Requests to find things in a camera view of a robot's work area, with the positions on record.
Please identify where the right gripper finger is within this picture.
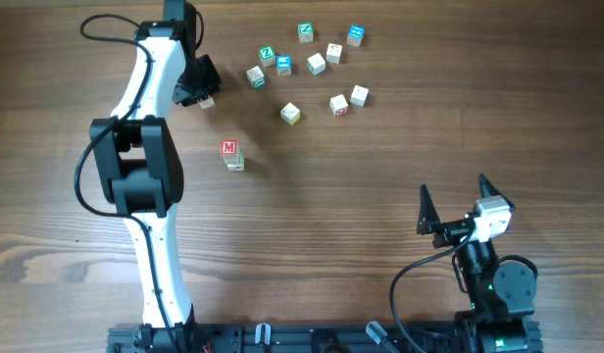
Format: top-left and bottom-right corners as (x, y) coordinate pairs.
(478, 174), (515, 212)
(417, 184), (441, 235)

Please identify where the plain white block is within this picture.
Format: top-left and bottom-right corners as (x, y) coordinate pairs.
(198, 96), (215, 110)

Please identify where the red M block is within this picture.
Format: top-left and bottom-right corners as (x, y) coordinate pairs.
(221, 139), (239, 159)

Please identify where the white block green E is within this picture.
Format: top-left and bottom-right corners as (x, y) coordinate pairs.
(223, 152), (243, 165)

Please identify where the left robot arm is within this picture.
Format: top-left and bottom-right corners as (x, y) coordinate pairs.
(74, 0), (221, 352)

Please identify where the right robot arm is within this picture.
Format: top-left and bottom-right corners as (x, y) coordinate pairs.
(408, 175), (543, 353)

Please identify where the white block teal side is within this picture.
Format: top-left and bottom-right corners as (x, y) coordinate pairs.
(246, 66), (266, 89)

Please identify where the green Z block left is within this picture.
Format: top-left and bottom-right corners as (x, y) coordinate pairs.
(258, 45), (277, 67)

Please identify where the green z block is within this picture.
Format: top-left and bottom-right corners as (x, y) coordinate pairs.
(298, 22), (314, 43)
(258, 45), (277, 67)

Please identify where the blue block centre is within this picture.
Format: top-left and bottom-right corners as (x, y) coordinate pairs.
(276, 55), (292, 76)

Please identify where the white block yellow side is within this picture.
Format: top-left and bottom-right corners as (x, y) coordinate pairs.
(280, 103), (301, 126)

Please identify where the white block green side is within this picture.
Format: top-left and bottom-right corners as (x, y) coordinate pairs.
(307, 53), (327, 76)

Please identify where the green Z block far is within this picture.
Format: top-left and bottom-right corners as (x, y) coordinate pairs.
(298, 22), (314, 43)

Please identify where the white block red side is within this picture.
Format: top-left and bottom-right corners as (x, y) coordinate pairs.
(326, 43), (342, 64)

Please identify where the white block blue side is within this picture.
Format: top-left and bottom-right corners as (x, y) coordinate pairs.
(350, 85), (369, 107)

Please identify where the white block red Q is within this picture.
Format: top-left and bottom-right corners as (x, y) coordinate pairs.
(329, 94), (348, 116)

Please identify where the blue block far right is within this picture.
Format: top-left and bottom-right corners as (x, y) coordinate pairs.
(347, 25), (365, 47)

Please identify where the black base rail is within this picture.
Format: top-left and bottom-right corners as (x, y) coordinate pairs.
(105, 321), (544, 353)

